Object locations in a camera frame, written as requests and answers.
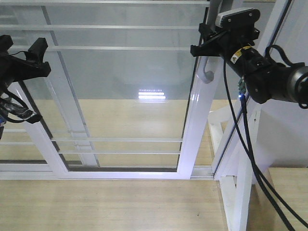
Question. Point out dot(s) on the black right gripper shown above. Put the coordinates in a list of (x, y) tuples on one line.
[(235, 47)]

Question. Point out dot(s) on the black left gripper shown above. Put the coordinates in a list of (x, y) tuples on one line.
[(13, 69)]

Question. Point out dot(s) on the silver door handle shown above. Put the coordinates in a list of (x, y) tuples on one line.
[(211, 18)]

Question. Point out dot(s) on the white sliding glass door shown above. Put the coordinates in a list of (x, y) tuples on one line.
[(141, 51)]

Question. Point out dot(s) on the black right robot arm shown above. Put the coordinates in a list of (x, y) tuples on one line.
[(290, 79)]

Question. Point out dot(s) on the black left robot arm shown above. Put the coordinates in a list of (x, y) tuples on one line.
[(15, 110)]

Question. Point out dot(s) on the aluminium door floor track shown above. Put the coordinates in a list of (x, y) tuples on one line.
[(202, 173)]

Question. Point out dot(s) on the white wooden support brace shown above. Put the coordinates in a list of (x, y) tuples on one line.
[(235, 189)]

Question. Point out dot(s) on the white fixed glass panel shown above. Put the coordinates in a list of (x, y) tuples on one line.
[(59, 146)]

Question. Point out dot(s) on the light wooden box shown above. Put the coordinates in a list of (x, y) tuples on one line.
[(292, 186)]

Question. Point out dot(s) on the light plywood floor platform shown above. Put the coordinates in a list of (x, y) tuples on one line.
[(116, 205)]

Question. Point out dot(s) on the white door frame post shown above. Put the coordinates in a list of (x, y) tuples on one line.
[(252, 108)]

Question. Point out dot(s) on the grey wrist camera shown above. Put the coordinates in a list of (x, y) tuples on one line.
[(237, 17)]

